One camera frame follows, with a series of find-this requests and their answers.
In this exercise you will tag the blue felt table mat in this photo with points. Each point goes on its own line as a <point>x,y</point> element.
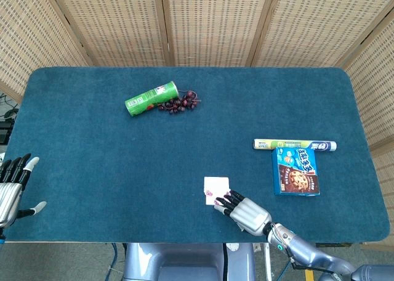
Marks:
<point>92,154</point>

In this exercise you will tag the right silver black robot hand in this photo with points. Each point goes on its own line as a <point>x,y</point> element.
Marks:
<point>249,216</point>

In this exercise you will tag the yellow floor tape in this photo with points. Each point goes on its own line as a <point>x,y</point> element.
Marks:
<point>309,275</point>

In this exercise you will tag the white metal leg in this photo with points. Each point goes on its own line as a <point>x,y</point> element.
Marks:
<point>267,262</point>

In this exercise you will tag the dark red grape bunch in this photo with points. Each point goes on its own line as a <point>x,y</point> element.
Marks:
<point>181,102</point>

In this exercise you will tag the woven bamboo screen panel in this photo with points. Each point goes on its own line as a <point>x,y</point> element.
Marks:
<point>215,25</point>
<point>378,93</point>
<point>314,25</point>
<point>24,40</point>
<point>117,25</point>

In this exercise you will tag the silver blue robot torso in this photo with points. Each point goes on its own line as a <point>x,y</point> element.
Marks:
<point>184,256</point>

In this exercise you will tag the black device box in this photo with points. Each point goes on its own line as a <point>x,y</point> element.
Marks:
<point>4,133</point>

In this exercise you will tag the blue cookie box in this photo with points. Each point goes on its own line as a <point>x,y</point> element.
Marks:
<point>295,173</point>

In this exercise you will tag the green chip can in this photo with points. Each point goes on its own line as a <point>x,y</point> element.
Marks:
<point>147,99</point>

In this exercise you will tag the cling film roll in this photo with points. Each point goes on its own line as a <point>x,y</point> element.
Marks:
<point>277,144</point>

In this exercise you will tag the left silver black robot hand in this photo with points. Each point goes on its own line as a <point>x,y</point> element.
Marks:
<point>9,197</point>

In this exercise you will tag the pink patterned playing card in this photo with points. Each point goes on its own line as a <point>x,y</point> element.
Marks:
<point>217,182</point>
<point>210,201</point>

